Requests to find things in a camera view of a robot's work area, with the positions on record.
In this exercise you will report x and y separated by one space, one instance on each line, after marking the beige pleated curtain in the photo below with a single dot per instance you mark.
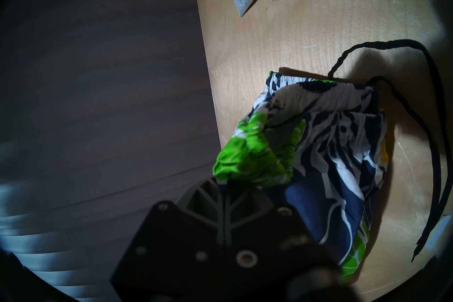
46 244

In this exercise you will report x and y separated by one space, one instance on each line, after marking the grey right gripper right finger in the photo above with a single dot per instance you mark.
262 230

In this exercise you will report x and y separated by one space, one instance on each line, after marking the navy green floral shorts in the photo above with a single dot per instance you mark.
336 149

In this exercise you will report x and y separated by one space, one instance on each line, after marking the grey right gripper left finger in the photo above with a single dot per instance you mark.
177 248

